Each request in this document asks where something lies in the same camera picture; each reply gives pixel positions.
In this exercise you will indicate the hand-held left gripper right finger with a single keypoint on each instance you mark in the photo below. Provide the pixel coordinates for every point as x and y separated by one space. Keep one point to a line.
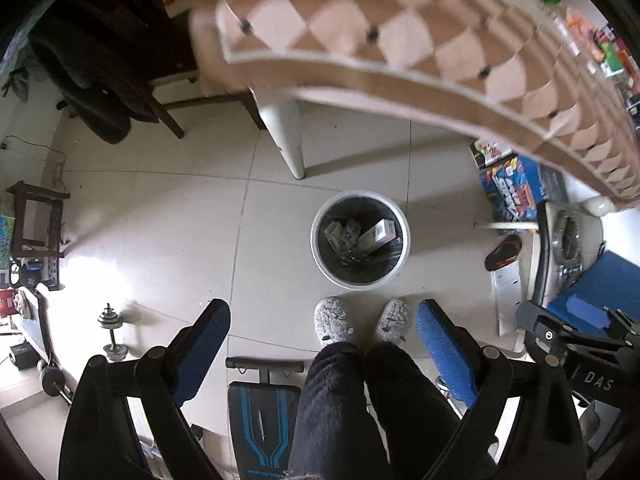
445 355

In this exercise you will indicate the small wooden stool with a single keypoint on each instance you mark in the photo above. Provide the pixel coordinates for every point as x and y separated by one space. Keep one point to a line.
20 220

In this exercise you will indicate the small metal dumbbell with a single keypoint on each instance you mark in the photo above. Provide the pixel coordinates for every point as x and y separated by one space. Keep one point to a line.
112 330

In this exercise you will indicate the person's right grey slipper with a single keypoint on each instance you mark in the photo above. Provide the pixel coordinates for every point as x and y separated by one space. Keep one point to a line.
394 320

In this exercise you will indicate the person's leg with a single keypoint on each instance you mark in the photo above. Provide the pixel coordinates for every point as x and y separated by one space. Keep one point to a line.
335 410
415 400

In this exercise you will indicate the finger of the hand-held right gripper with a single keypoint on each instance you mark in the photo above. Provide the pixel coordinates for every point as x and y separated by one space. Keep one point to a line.
540 325
590 307

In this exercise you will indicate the dark wooden chair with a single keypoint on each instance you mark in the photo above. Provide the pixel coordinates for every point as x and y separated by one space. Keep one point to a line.
165 110

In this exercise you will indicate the black barbell weight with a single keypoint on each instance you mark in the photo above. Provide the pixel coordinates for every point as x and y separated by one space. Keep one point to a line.
52 380

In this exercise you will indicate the table with checkered cloth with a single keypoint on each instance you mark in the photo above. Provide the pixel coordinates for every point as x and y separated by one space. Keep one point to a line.
400 35

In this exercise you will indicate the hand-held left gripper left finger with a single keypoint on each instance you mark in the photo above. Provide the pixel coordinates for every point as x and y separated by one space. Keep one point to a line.
200 355

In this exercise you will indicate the small green white box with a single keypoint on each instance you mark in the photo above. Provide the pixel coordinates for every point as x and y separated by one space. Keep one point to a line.
487 152

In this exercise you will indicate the person's grey slipper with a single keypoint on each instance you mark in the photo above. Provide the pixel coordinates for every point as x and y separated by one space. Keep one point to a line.
332 320
394 320

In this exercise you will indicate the black red slipper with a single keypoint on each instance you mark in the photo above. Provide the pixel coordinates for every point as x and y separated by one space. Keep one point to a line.
502 254

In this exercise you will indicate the person's left grey slipper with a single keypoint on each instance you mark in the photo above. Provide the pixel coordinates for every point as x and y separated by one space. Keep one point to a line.
332 320

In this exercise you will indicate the blue flat panel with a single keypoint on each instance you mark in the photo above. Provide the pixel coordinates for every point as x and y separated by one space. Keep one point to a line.
607 280

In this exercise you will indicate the orange packet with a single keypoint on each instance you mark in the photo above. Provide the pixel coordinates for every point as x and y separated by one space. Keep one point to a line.
577 30

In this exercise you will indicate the printed crumpled carton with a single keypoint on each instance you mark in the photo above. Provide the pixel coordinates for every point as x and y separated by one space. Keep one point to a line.
342 232

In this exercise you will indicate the black blue weight bench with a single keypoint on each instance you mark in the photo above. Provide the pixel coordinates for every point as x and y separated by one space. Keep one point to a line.
260 425

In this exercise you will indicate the white trash bin black liner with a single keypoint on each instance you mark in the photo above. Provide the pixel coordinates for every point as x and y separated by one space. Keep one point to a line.
320 260

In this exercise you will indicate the white cardboard box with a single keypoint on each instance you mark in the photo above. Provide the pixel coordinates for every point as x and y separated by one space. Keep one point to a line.
377 235

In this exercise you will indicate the grey metal appliance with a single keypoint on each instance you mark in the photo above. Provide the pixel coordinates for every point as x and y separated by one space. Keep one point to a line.
565 250

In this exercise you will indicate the small black box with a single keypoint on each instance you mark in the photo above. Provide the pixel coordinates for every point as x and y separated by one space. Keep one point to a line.
21 356

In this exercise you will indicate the person's left leg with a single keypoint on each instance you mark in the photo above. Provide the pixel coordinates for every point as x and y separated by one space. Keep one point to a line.
335 410

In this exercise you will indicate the person's right leg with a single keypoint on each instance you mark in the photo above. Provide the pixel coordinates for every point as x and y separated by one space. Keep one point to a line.
415 400

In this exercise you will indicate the dark jacket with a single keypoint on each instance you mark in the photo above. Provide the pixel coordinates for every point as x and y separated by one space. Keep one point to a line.
95 85

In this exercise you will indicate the blue printed toy box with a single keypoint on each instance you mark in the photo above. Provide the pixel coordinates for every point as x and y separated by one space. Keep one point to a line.
515 190

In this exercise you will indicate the white flat board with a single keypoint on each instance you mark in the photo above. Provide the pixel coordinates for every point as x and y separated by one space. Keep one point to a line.
507 300

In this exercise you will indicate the white wooden stick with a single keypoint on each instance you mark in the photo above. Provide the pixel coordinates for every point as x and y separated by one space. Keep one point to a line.
505 226

